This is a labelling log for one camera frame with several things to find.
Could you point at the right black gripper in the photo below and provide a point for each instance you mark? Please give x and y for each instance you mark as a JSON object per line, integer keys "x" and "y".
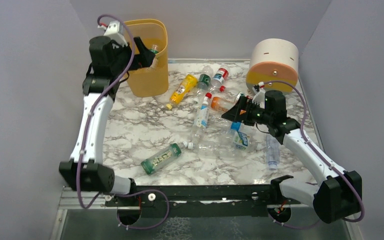
{"x": 242, "y": 114}

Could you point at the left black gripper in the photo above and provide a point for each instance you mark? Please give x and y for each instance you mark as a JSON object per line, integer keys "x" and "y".
{"x": 137, "y": 52}

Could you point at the clear bottle green white label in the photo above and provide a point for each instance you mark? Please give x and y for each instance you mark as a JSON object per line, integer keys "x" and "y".
{"x": 155, "y": 49}

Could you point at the clear bottle blue label red cap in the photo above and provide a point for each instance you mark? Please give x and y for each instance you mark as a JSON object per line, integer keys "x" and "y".
{"x": 201, "y": 119}

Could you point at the green tinted bottle green cap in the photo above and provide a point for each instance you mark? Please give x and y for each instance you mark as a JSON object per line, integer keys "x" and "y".
{"x": 161, "y": 158}

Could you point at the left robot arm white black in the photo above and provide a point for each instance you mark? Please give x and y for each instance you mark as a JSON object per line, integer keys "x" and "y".
{"x": 85, "y": 171}

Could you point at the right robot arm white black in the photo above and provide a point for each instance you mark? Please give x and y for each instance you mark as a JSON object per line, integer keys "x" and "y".
{"x": 338, "y": 192}

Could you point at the yellow plastic mesh bin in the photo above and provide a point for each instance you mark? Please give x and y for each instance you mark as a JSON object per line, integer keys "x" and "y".
{"x": 154, "y": 80}

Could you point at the orange drink bottle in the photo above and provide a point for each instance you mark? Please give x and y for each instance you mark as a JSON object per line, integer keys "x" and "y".
{"x": 221, "y": 104}

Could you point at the clear bottle red white label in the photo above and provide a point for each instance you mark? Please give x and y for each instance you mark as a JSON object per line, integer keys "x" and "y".
{"x": 231, "y": 94}

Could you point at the clear bottle bright blue label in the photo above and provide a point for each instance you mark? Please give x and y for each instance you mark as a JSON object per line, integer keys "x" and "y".
{"x": 228, "y": 127}

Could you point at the clear bottle blue green label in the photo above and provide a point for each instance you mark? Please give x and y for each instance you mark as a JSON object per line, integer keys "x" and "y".
{"x": 243, "y": 141}

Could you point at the clear unlabeled bottle white cap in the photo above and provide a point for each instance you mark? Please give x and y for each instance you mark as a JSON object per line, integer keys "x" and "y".
{"x": 210, "y": 149}

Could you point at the clear bottle dark green label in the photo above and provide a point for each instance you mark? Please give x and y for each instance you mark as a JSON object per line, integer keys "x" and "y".
{"x": 204, "y": 78}

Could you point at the yellow juice bottle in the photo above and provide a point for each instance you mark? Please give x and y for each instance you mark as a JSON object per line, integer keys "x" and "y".
{"x": 187, "y": 84}

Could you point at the small clear bottle blue cap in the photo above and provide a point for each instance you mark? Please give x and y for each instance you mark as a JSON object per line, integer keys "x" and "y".
{"x": 272, "y": 152}

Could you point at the white cylindrical container orange lid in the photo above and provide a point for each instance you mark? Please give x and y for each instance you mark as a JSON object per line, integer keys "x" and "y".
{"x": 274, "y": 60}

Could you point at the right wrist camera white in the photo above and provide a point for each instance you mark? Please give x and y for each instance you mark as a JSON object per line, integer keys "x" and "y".
{"x": 259, "y": 93}

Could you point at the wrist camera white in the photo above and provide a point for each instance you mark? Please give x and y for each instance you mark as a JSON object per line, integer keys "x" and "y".
{"x": 114, "y": 31}
{"x": 259, "y": 93}

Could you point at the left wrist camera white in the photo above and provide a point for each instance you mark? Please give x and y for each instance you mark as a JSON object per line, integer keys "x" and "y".
{"x": 114, "y": 31}

